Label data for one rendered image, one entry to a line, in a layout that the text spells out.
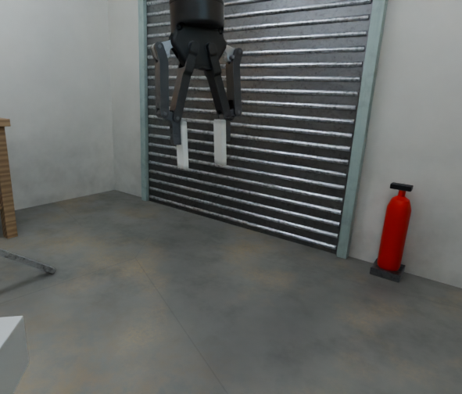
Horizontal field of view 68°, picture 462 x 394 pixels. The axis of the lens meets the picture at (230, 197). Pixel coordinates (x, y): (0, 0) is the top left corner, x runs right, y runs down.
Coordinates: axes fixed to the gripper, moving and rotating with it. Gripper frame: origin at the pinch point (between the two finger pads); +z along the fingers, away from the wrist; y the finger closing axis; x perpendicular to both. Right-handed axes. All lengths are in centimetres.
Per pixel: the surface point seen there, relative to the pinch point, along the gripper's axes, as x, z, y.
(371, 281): 81, 101, 148
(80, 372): 77, 93, -20
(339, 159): 123, 31, 157
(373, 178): 105, 42, 170
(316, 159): 138, 32, 149
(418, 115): 85, 1, 181
